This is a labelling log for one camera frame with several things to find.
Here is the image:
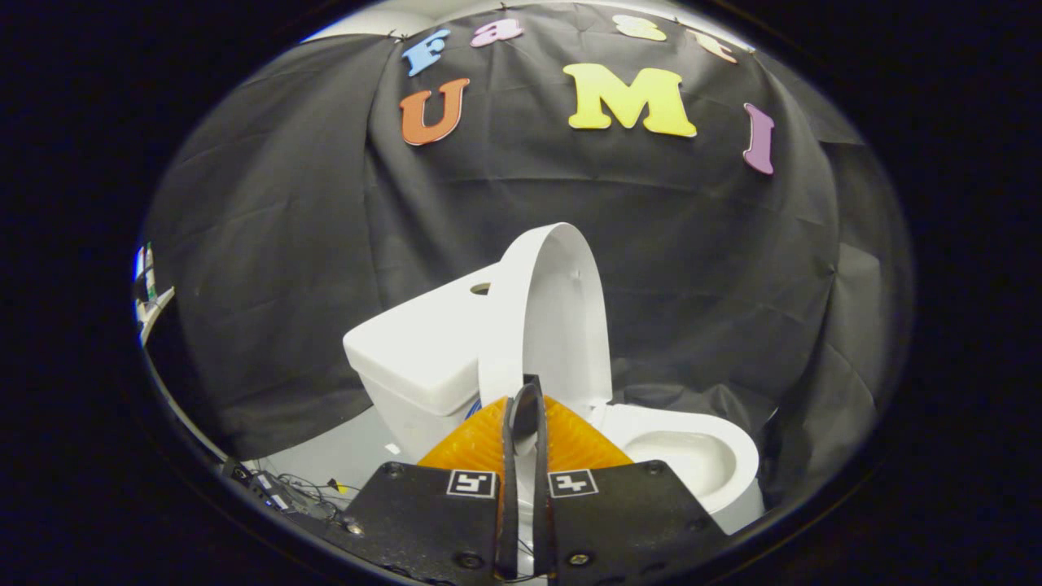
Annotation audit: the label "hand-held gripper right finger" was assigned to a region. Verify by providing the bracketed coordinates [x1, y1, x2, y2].
[533, 393, 729, 583]

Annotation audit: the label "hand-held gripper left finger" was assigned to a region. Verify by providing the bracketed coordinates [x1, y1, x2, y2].
[326, 395, 522, 584]

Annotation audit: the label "black round lid lift tab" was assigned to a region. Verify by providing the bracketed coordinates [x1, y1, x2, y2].
[506, 374, 545, 444]

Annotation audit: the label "white toilet lid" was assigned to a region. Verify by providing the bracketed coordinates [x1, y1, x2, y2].
[476, 222, 614, 418]

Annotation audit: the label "white toilet bowl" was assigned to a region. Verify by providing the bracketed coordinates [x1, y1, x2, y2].
[623, 430, 767, 536]

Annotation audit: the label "white toilet seat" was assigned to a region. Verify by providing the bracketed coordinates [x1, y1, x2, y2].
[589, 402, 760, 517]

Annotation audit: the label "black power strip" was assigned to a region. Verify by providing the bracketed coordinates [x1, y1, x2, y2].
[223, 460, 287, 512]

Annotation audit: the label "black backdrop cloth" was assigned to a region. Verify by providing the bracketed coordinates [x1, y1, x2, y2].
[142, 0, 917, 510]

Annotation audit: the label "thin black floor cables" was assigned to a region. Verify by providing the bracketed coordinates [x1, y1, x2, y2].
[275, 472, 364, 523]

